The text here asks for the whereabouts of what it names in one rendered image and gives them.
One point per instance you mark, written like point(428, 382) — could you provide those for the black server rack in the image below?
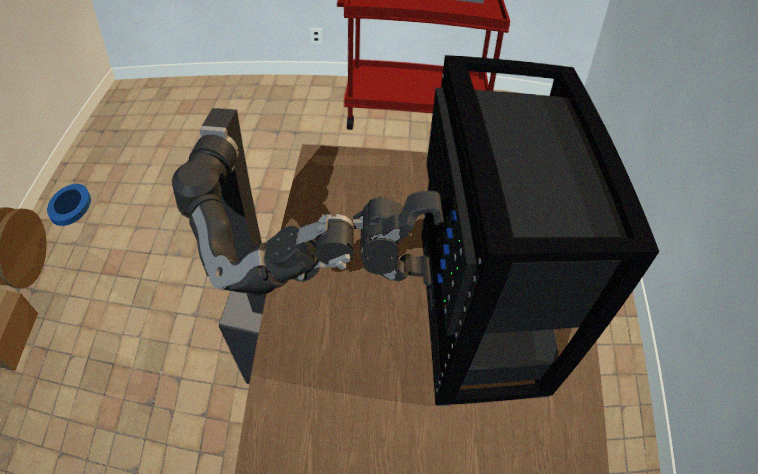
point(545, 182)

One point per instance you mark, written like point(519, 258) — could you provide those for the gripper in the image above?
point(382, 218)

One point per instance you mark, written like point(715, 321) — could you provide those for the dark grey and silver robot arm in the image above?
point(196, 185)

